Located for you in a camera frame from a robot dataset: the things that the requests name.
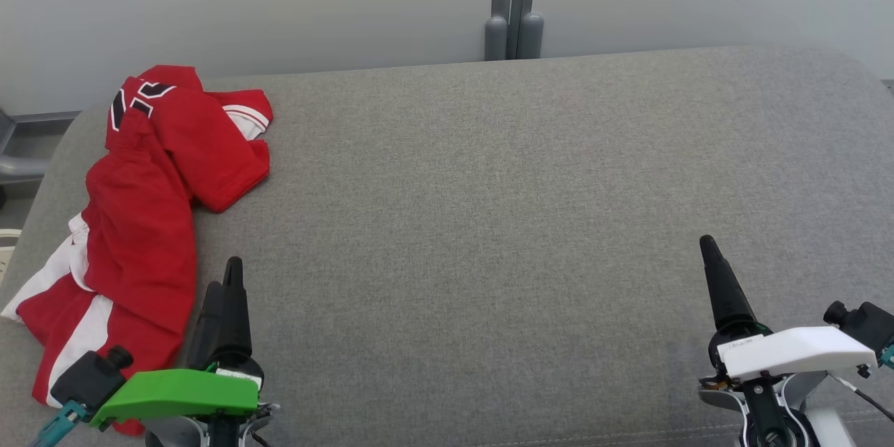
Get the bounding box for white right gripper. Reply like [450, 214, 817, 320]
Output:
[698, 235, 878, 409]

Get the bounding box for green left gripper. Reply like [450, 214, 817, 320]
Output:
[89, 256, 265, 432]

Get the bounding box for red shorts with white stripes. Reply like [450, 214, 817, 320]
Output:
[0, 112, 200, 437]

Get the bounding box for red basketball jersey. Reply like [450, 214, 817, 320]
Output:
[105, 64, 274, 214]

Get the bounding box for white laundry basket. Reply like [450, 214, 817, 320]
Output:
[0, 228, 22, 285]

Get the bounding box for left camera cable teal plug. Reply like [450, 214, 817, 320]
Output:
[28, 400, 93, 447]

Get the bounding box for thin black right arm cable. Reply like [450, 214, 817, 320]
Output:
[831, 372, 894, 425]

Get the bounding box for grey metal frame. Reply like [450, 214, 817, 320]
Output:
[0, 108, 82, 187]

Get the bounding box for grey rounded post foot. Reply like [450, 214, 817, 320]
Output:
[518, 11, 545, 60]
[485, 14, 508, 61]

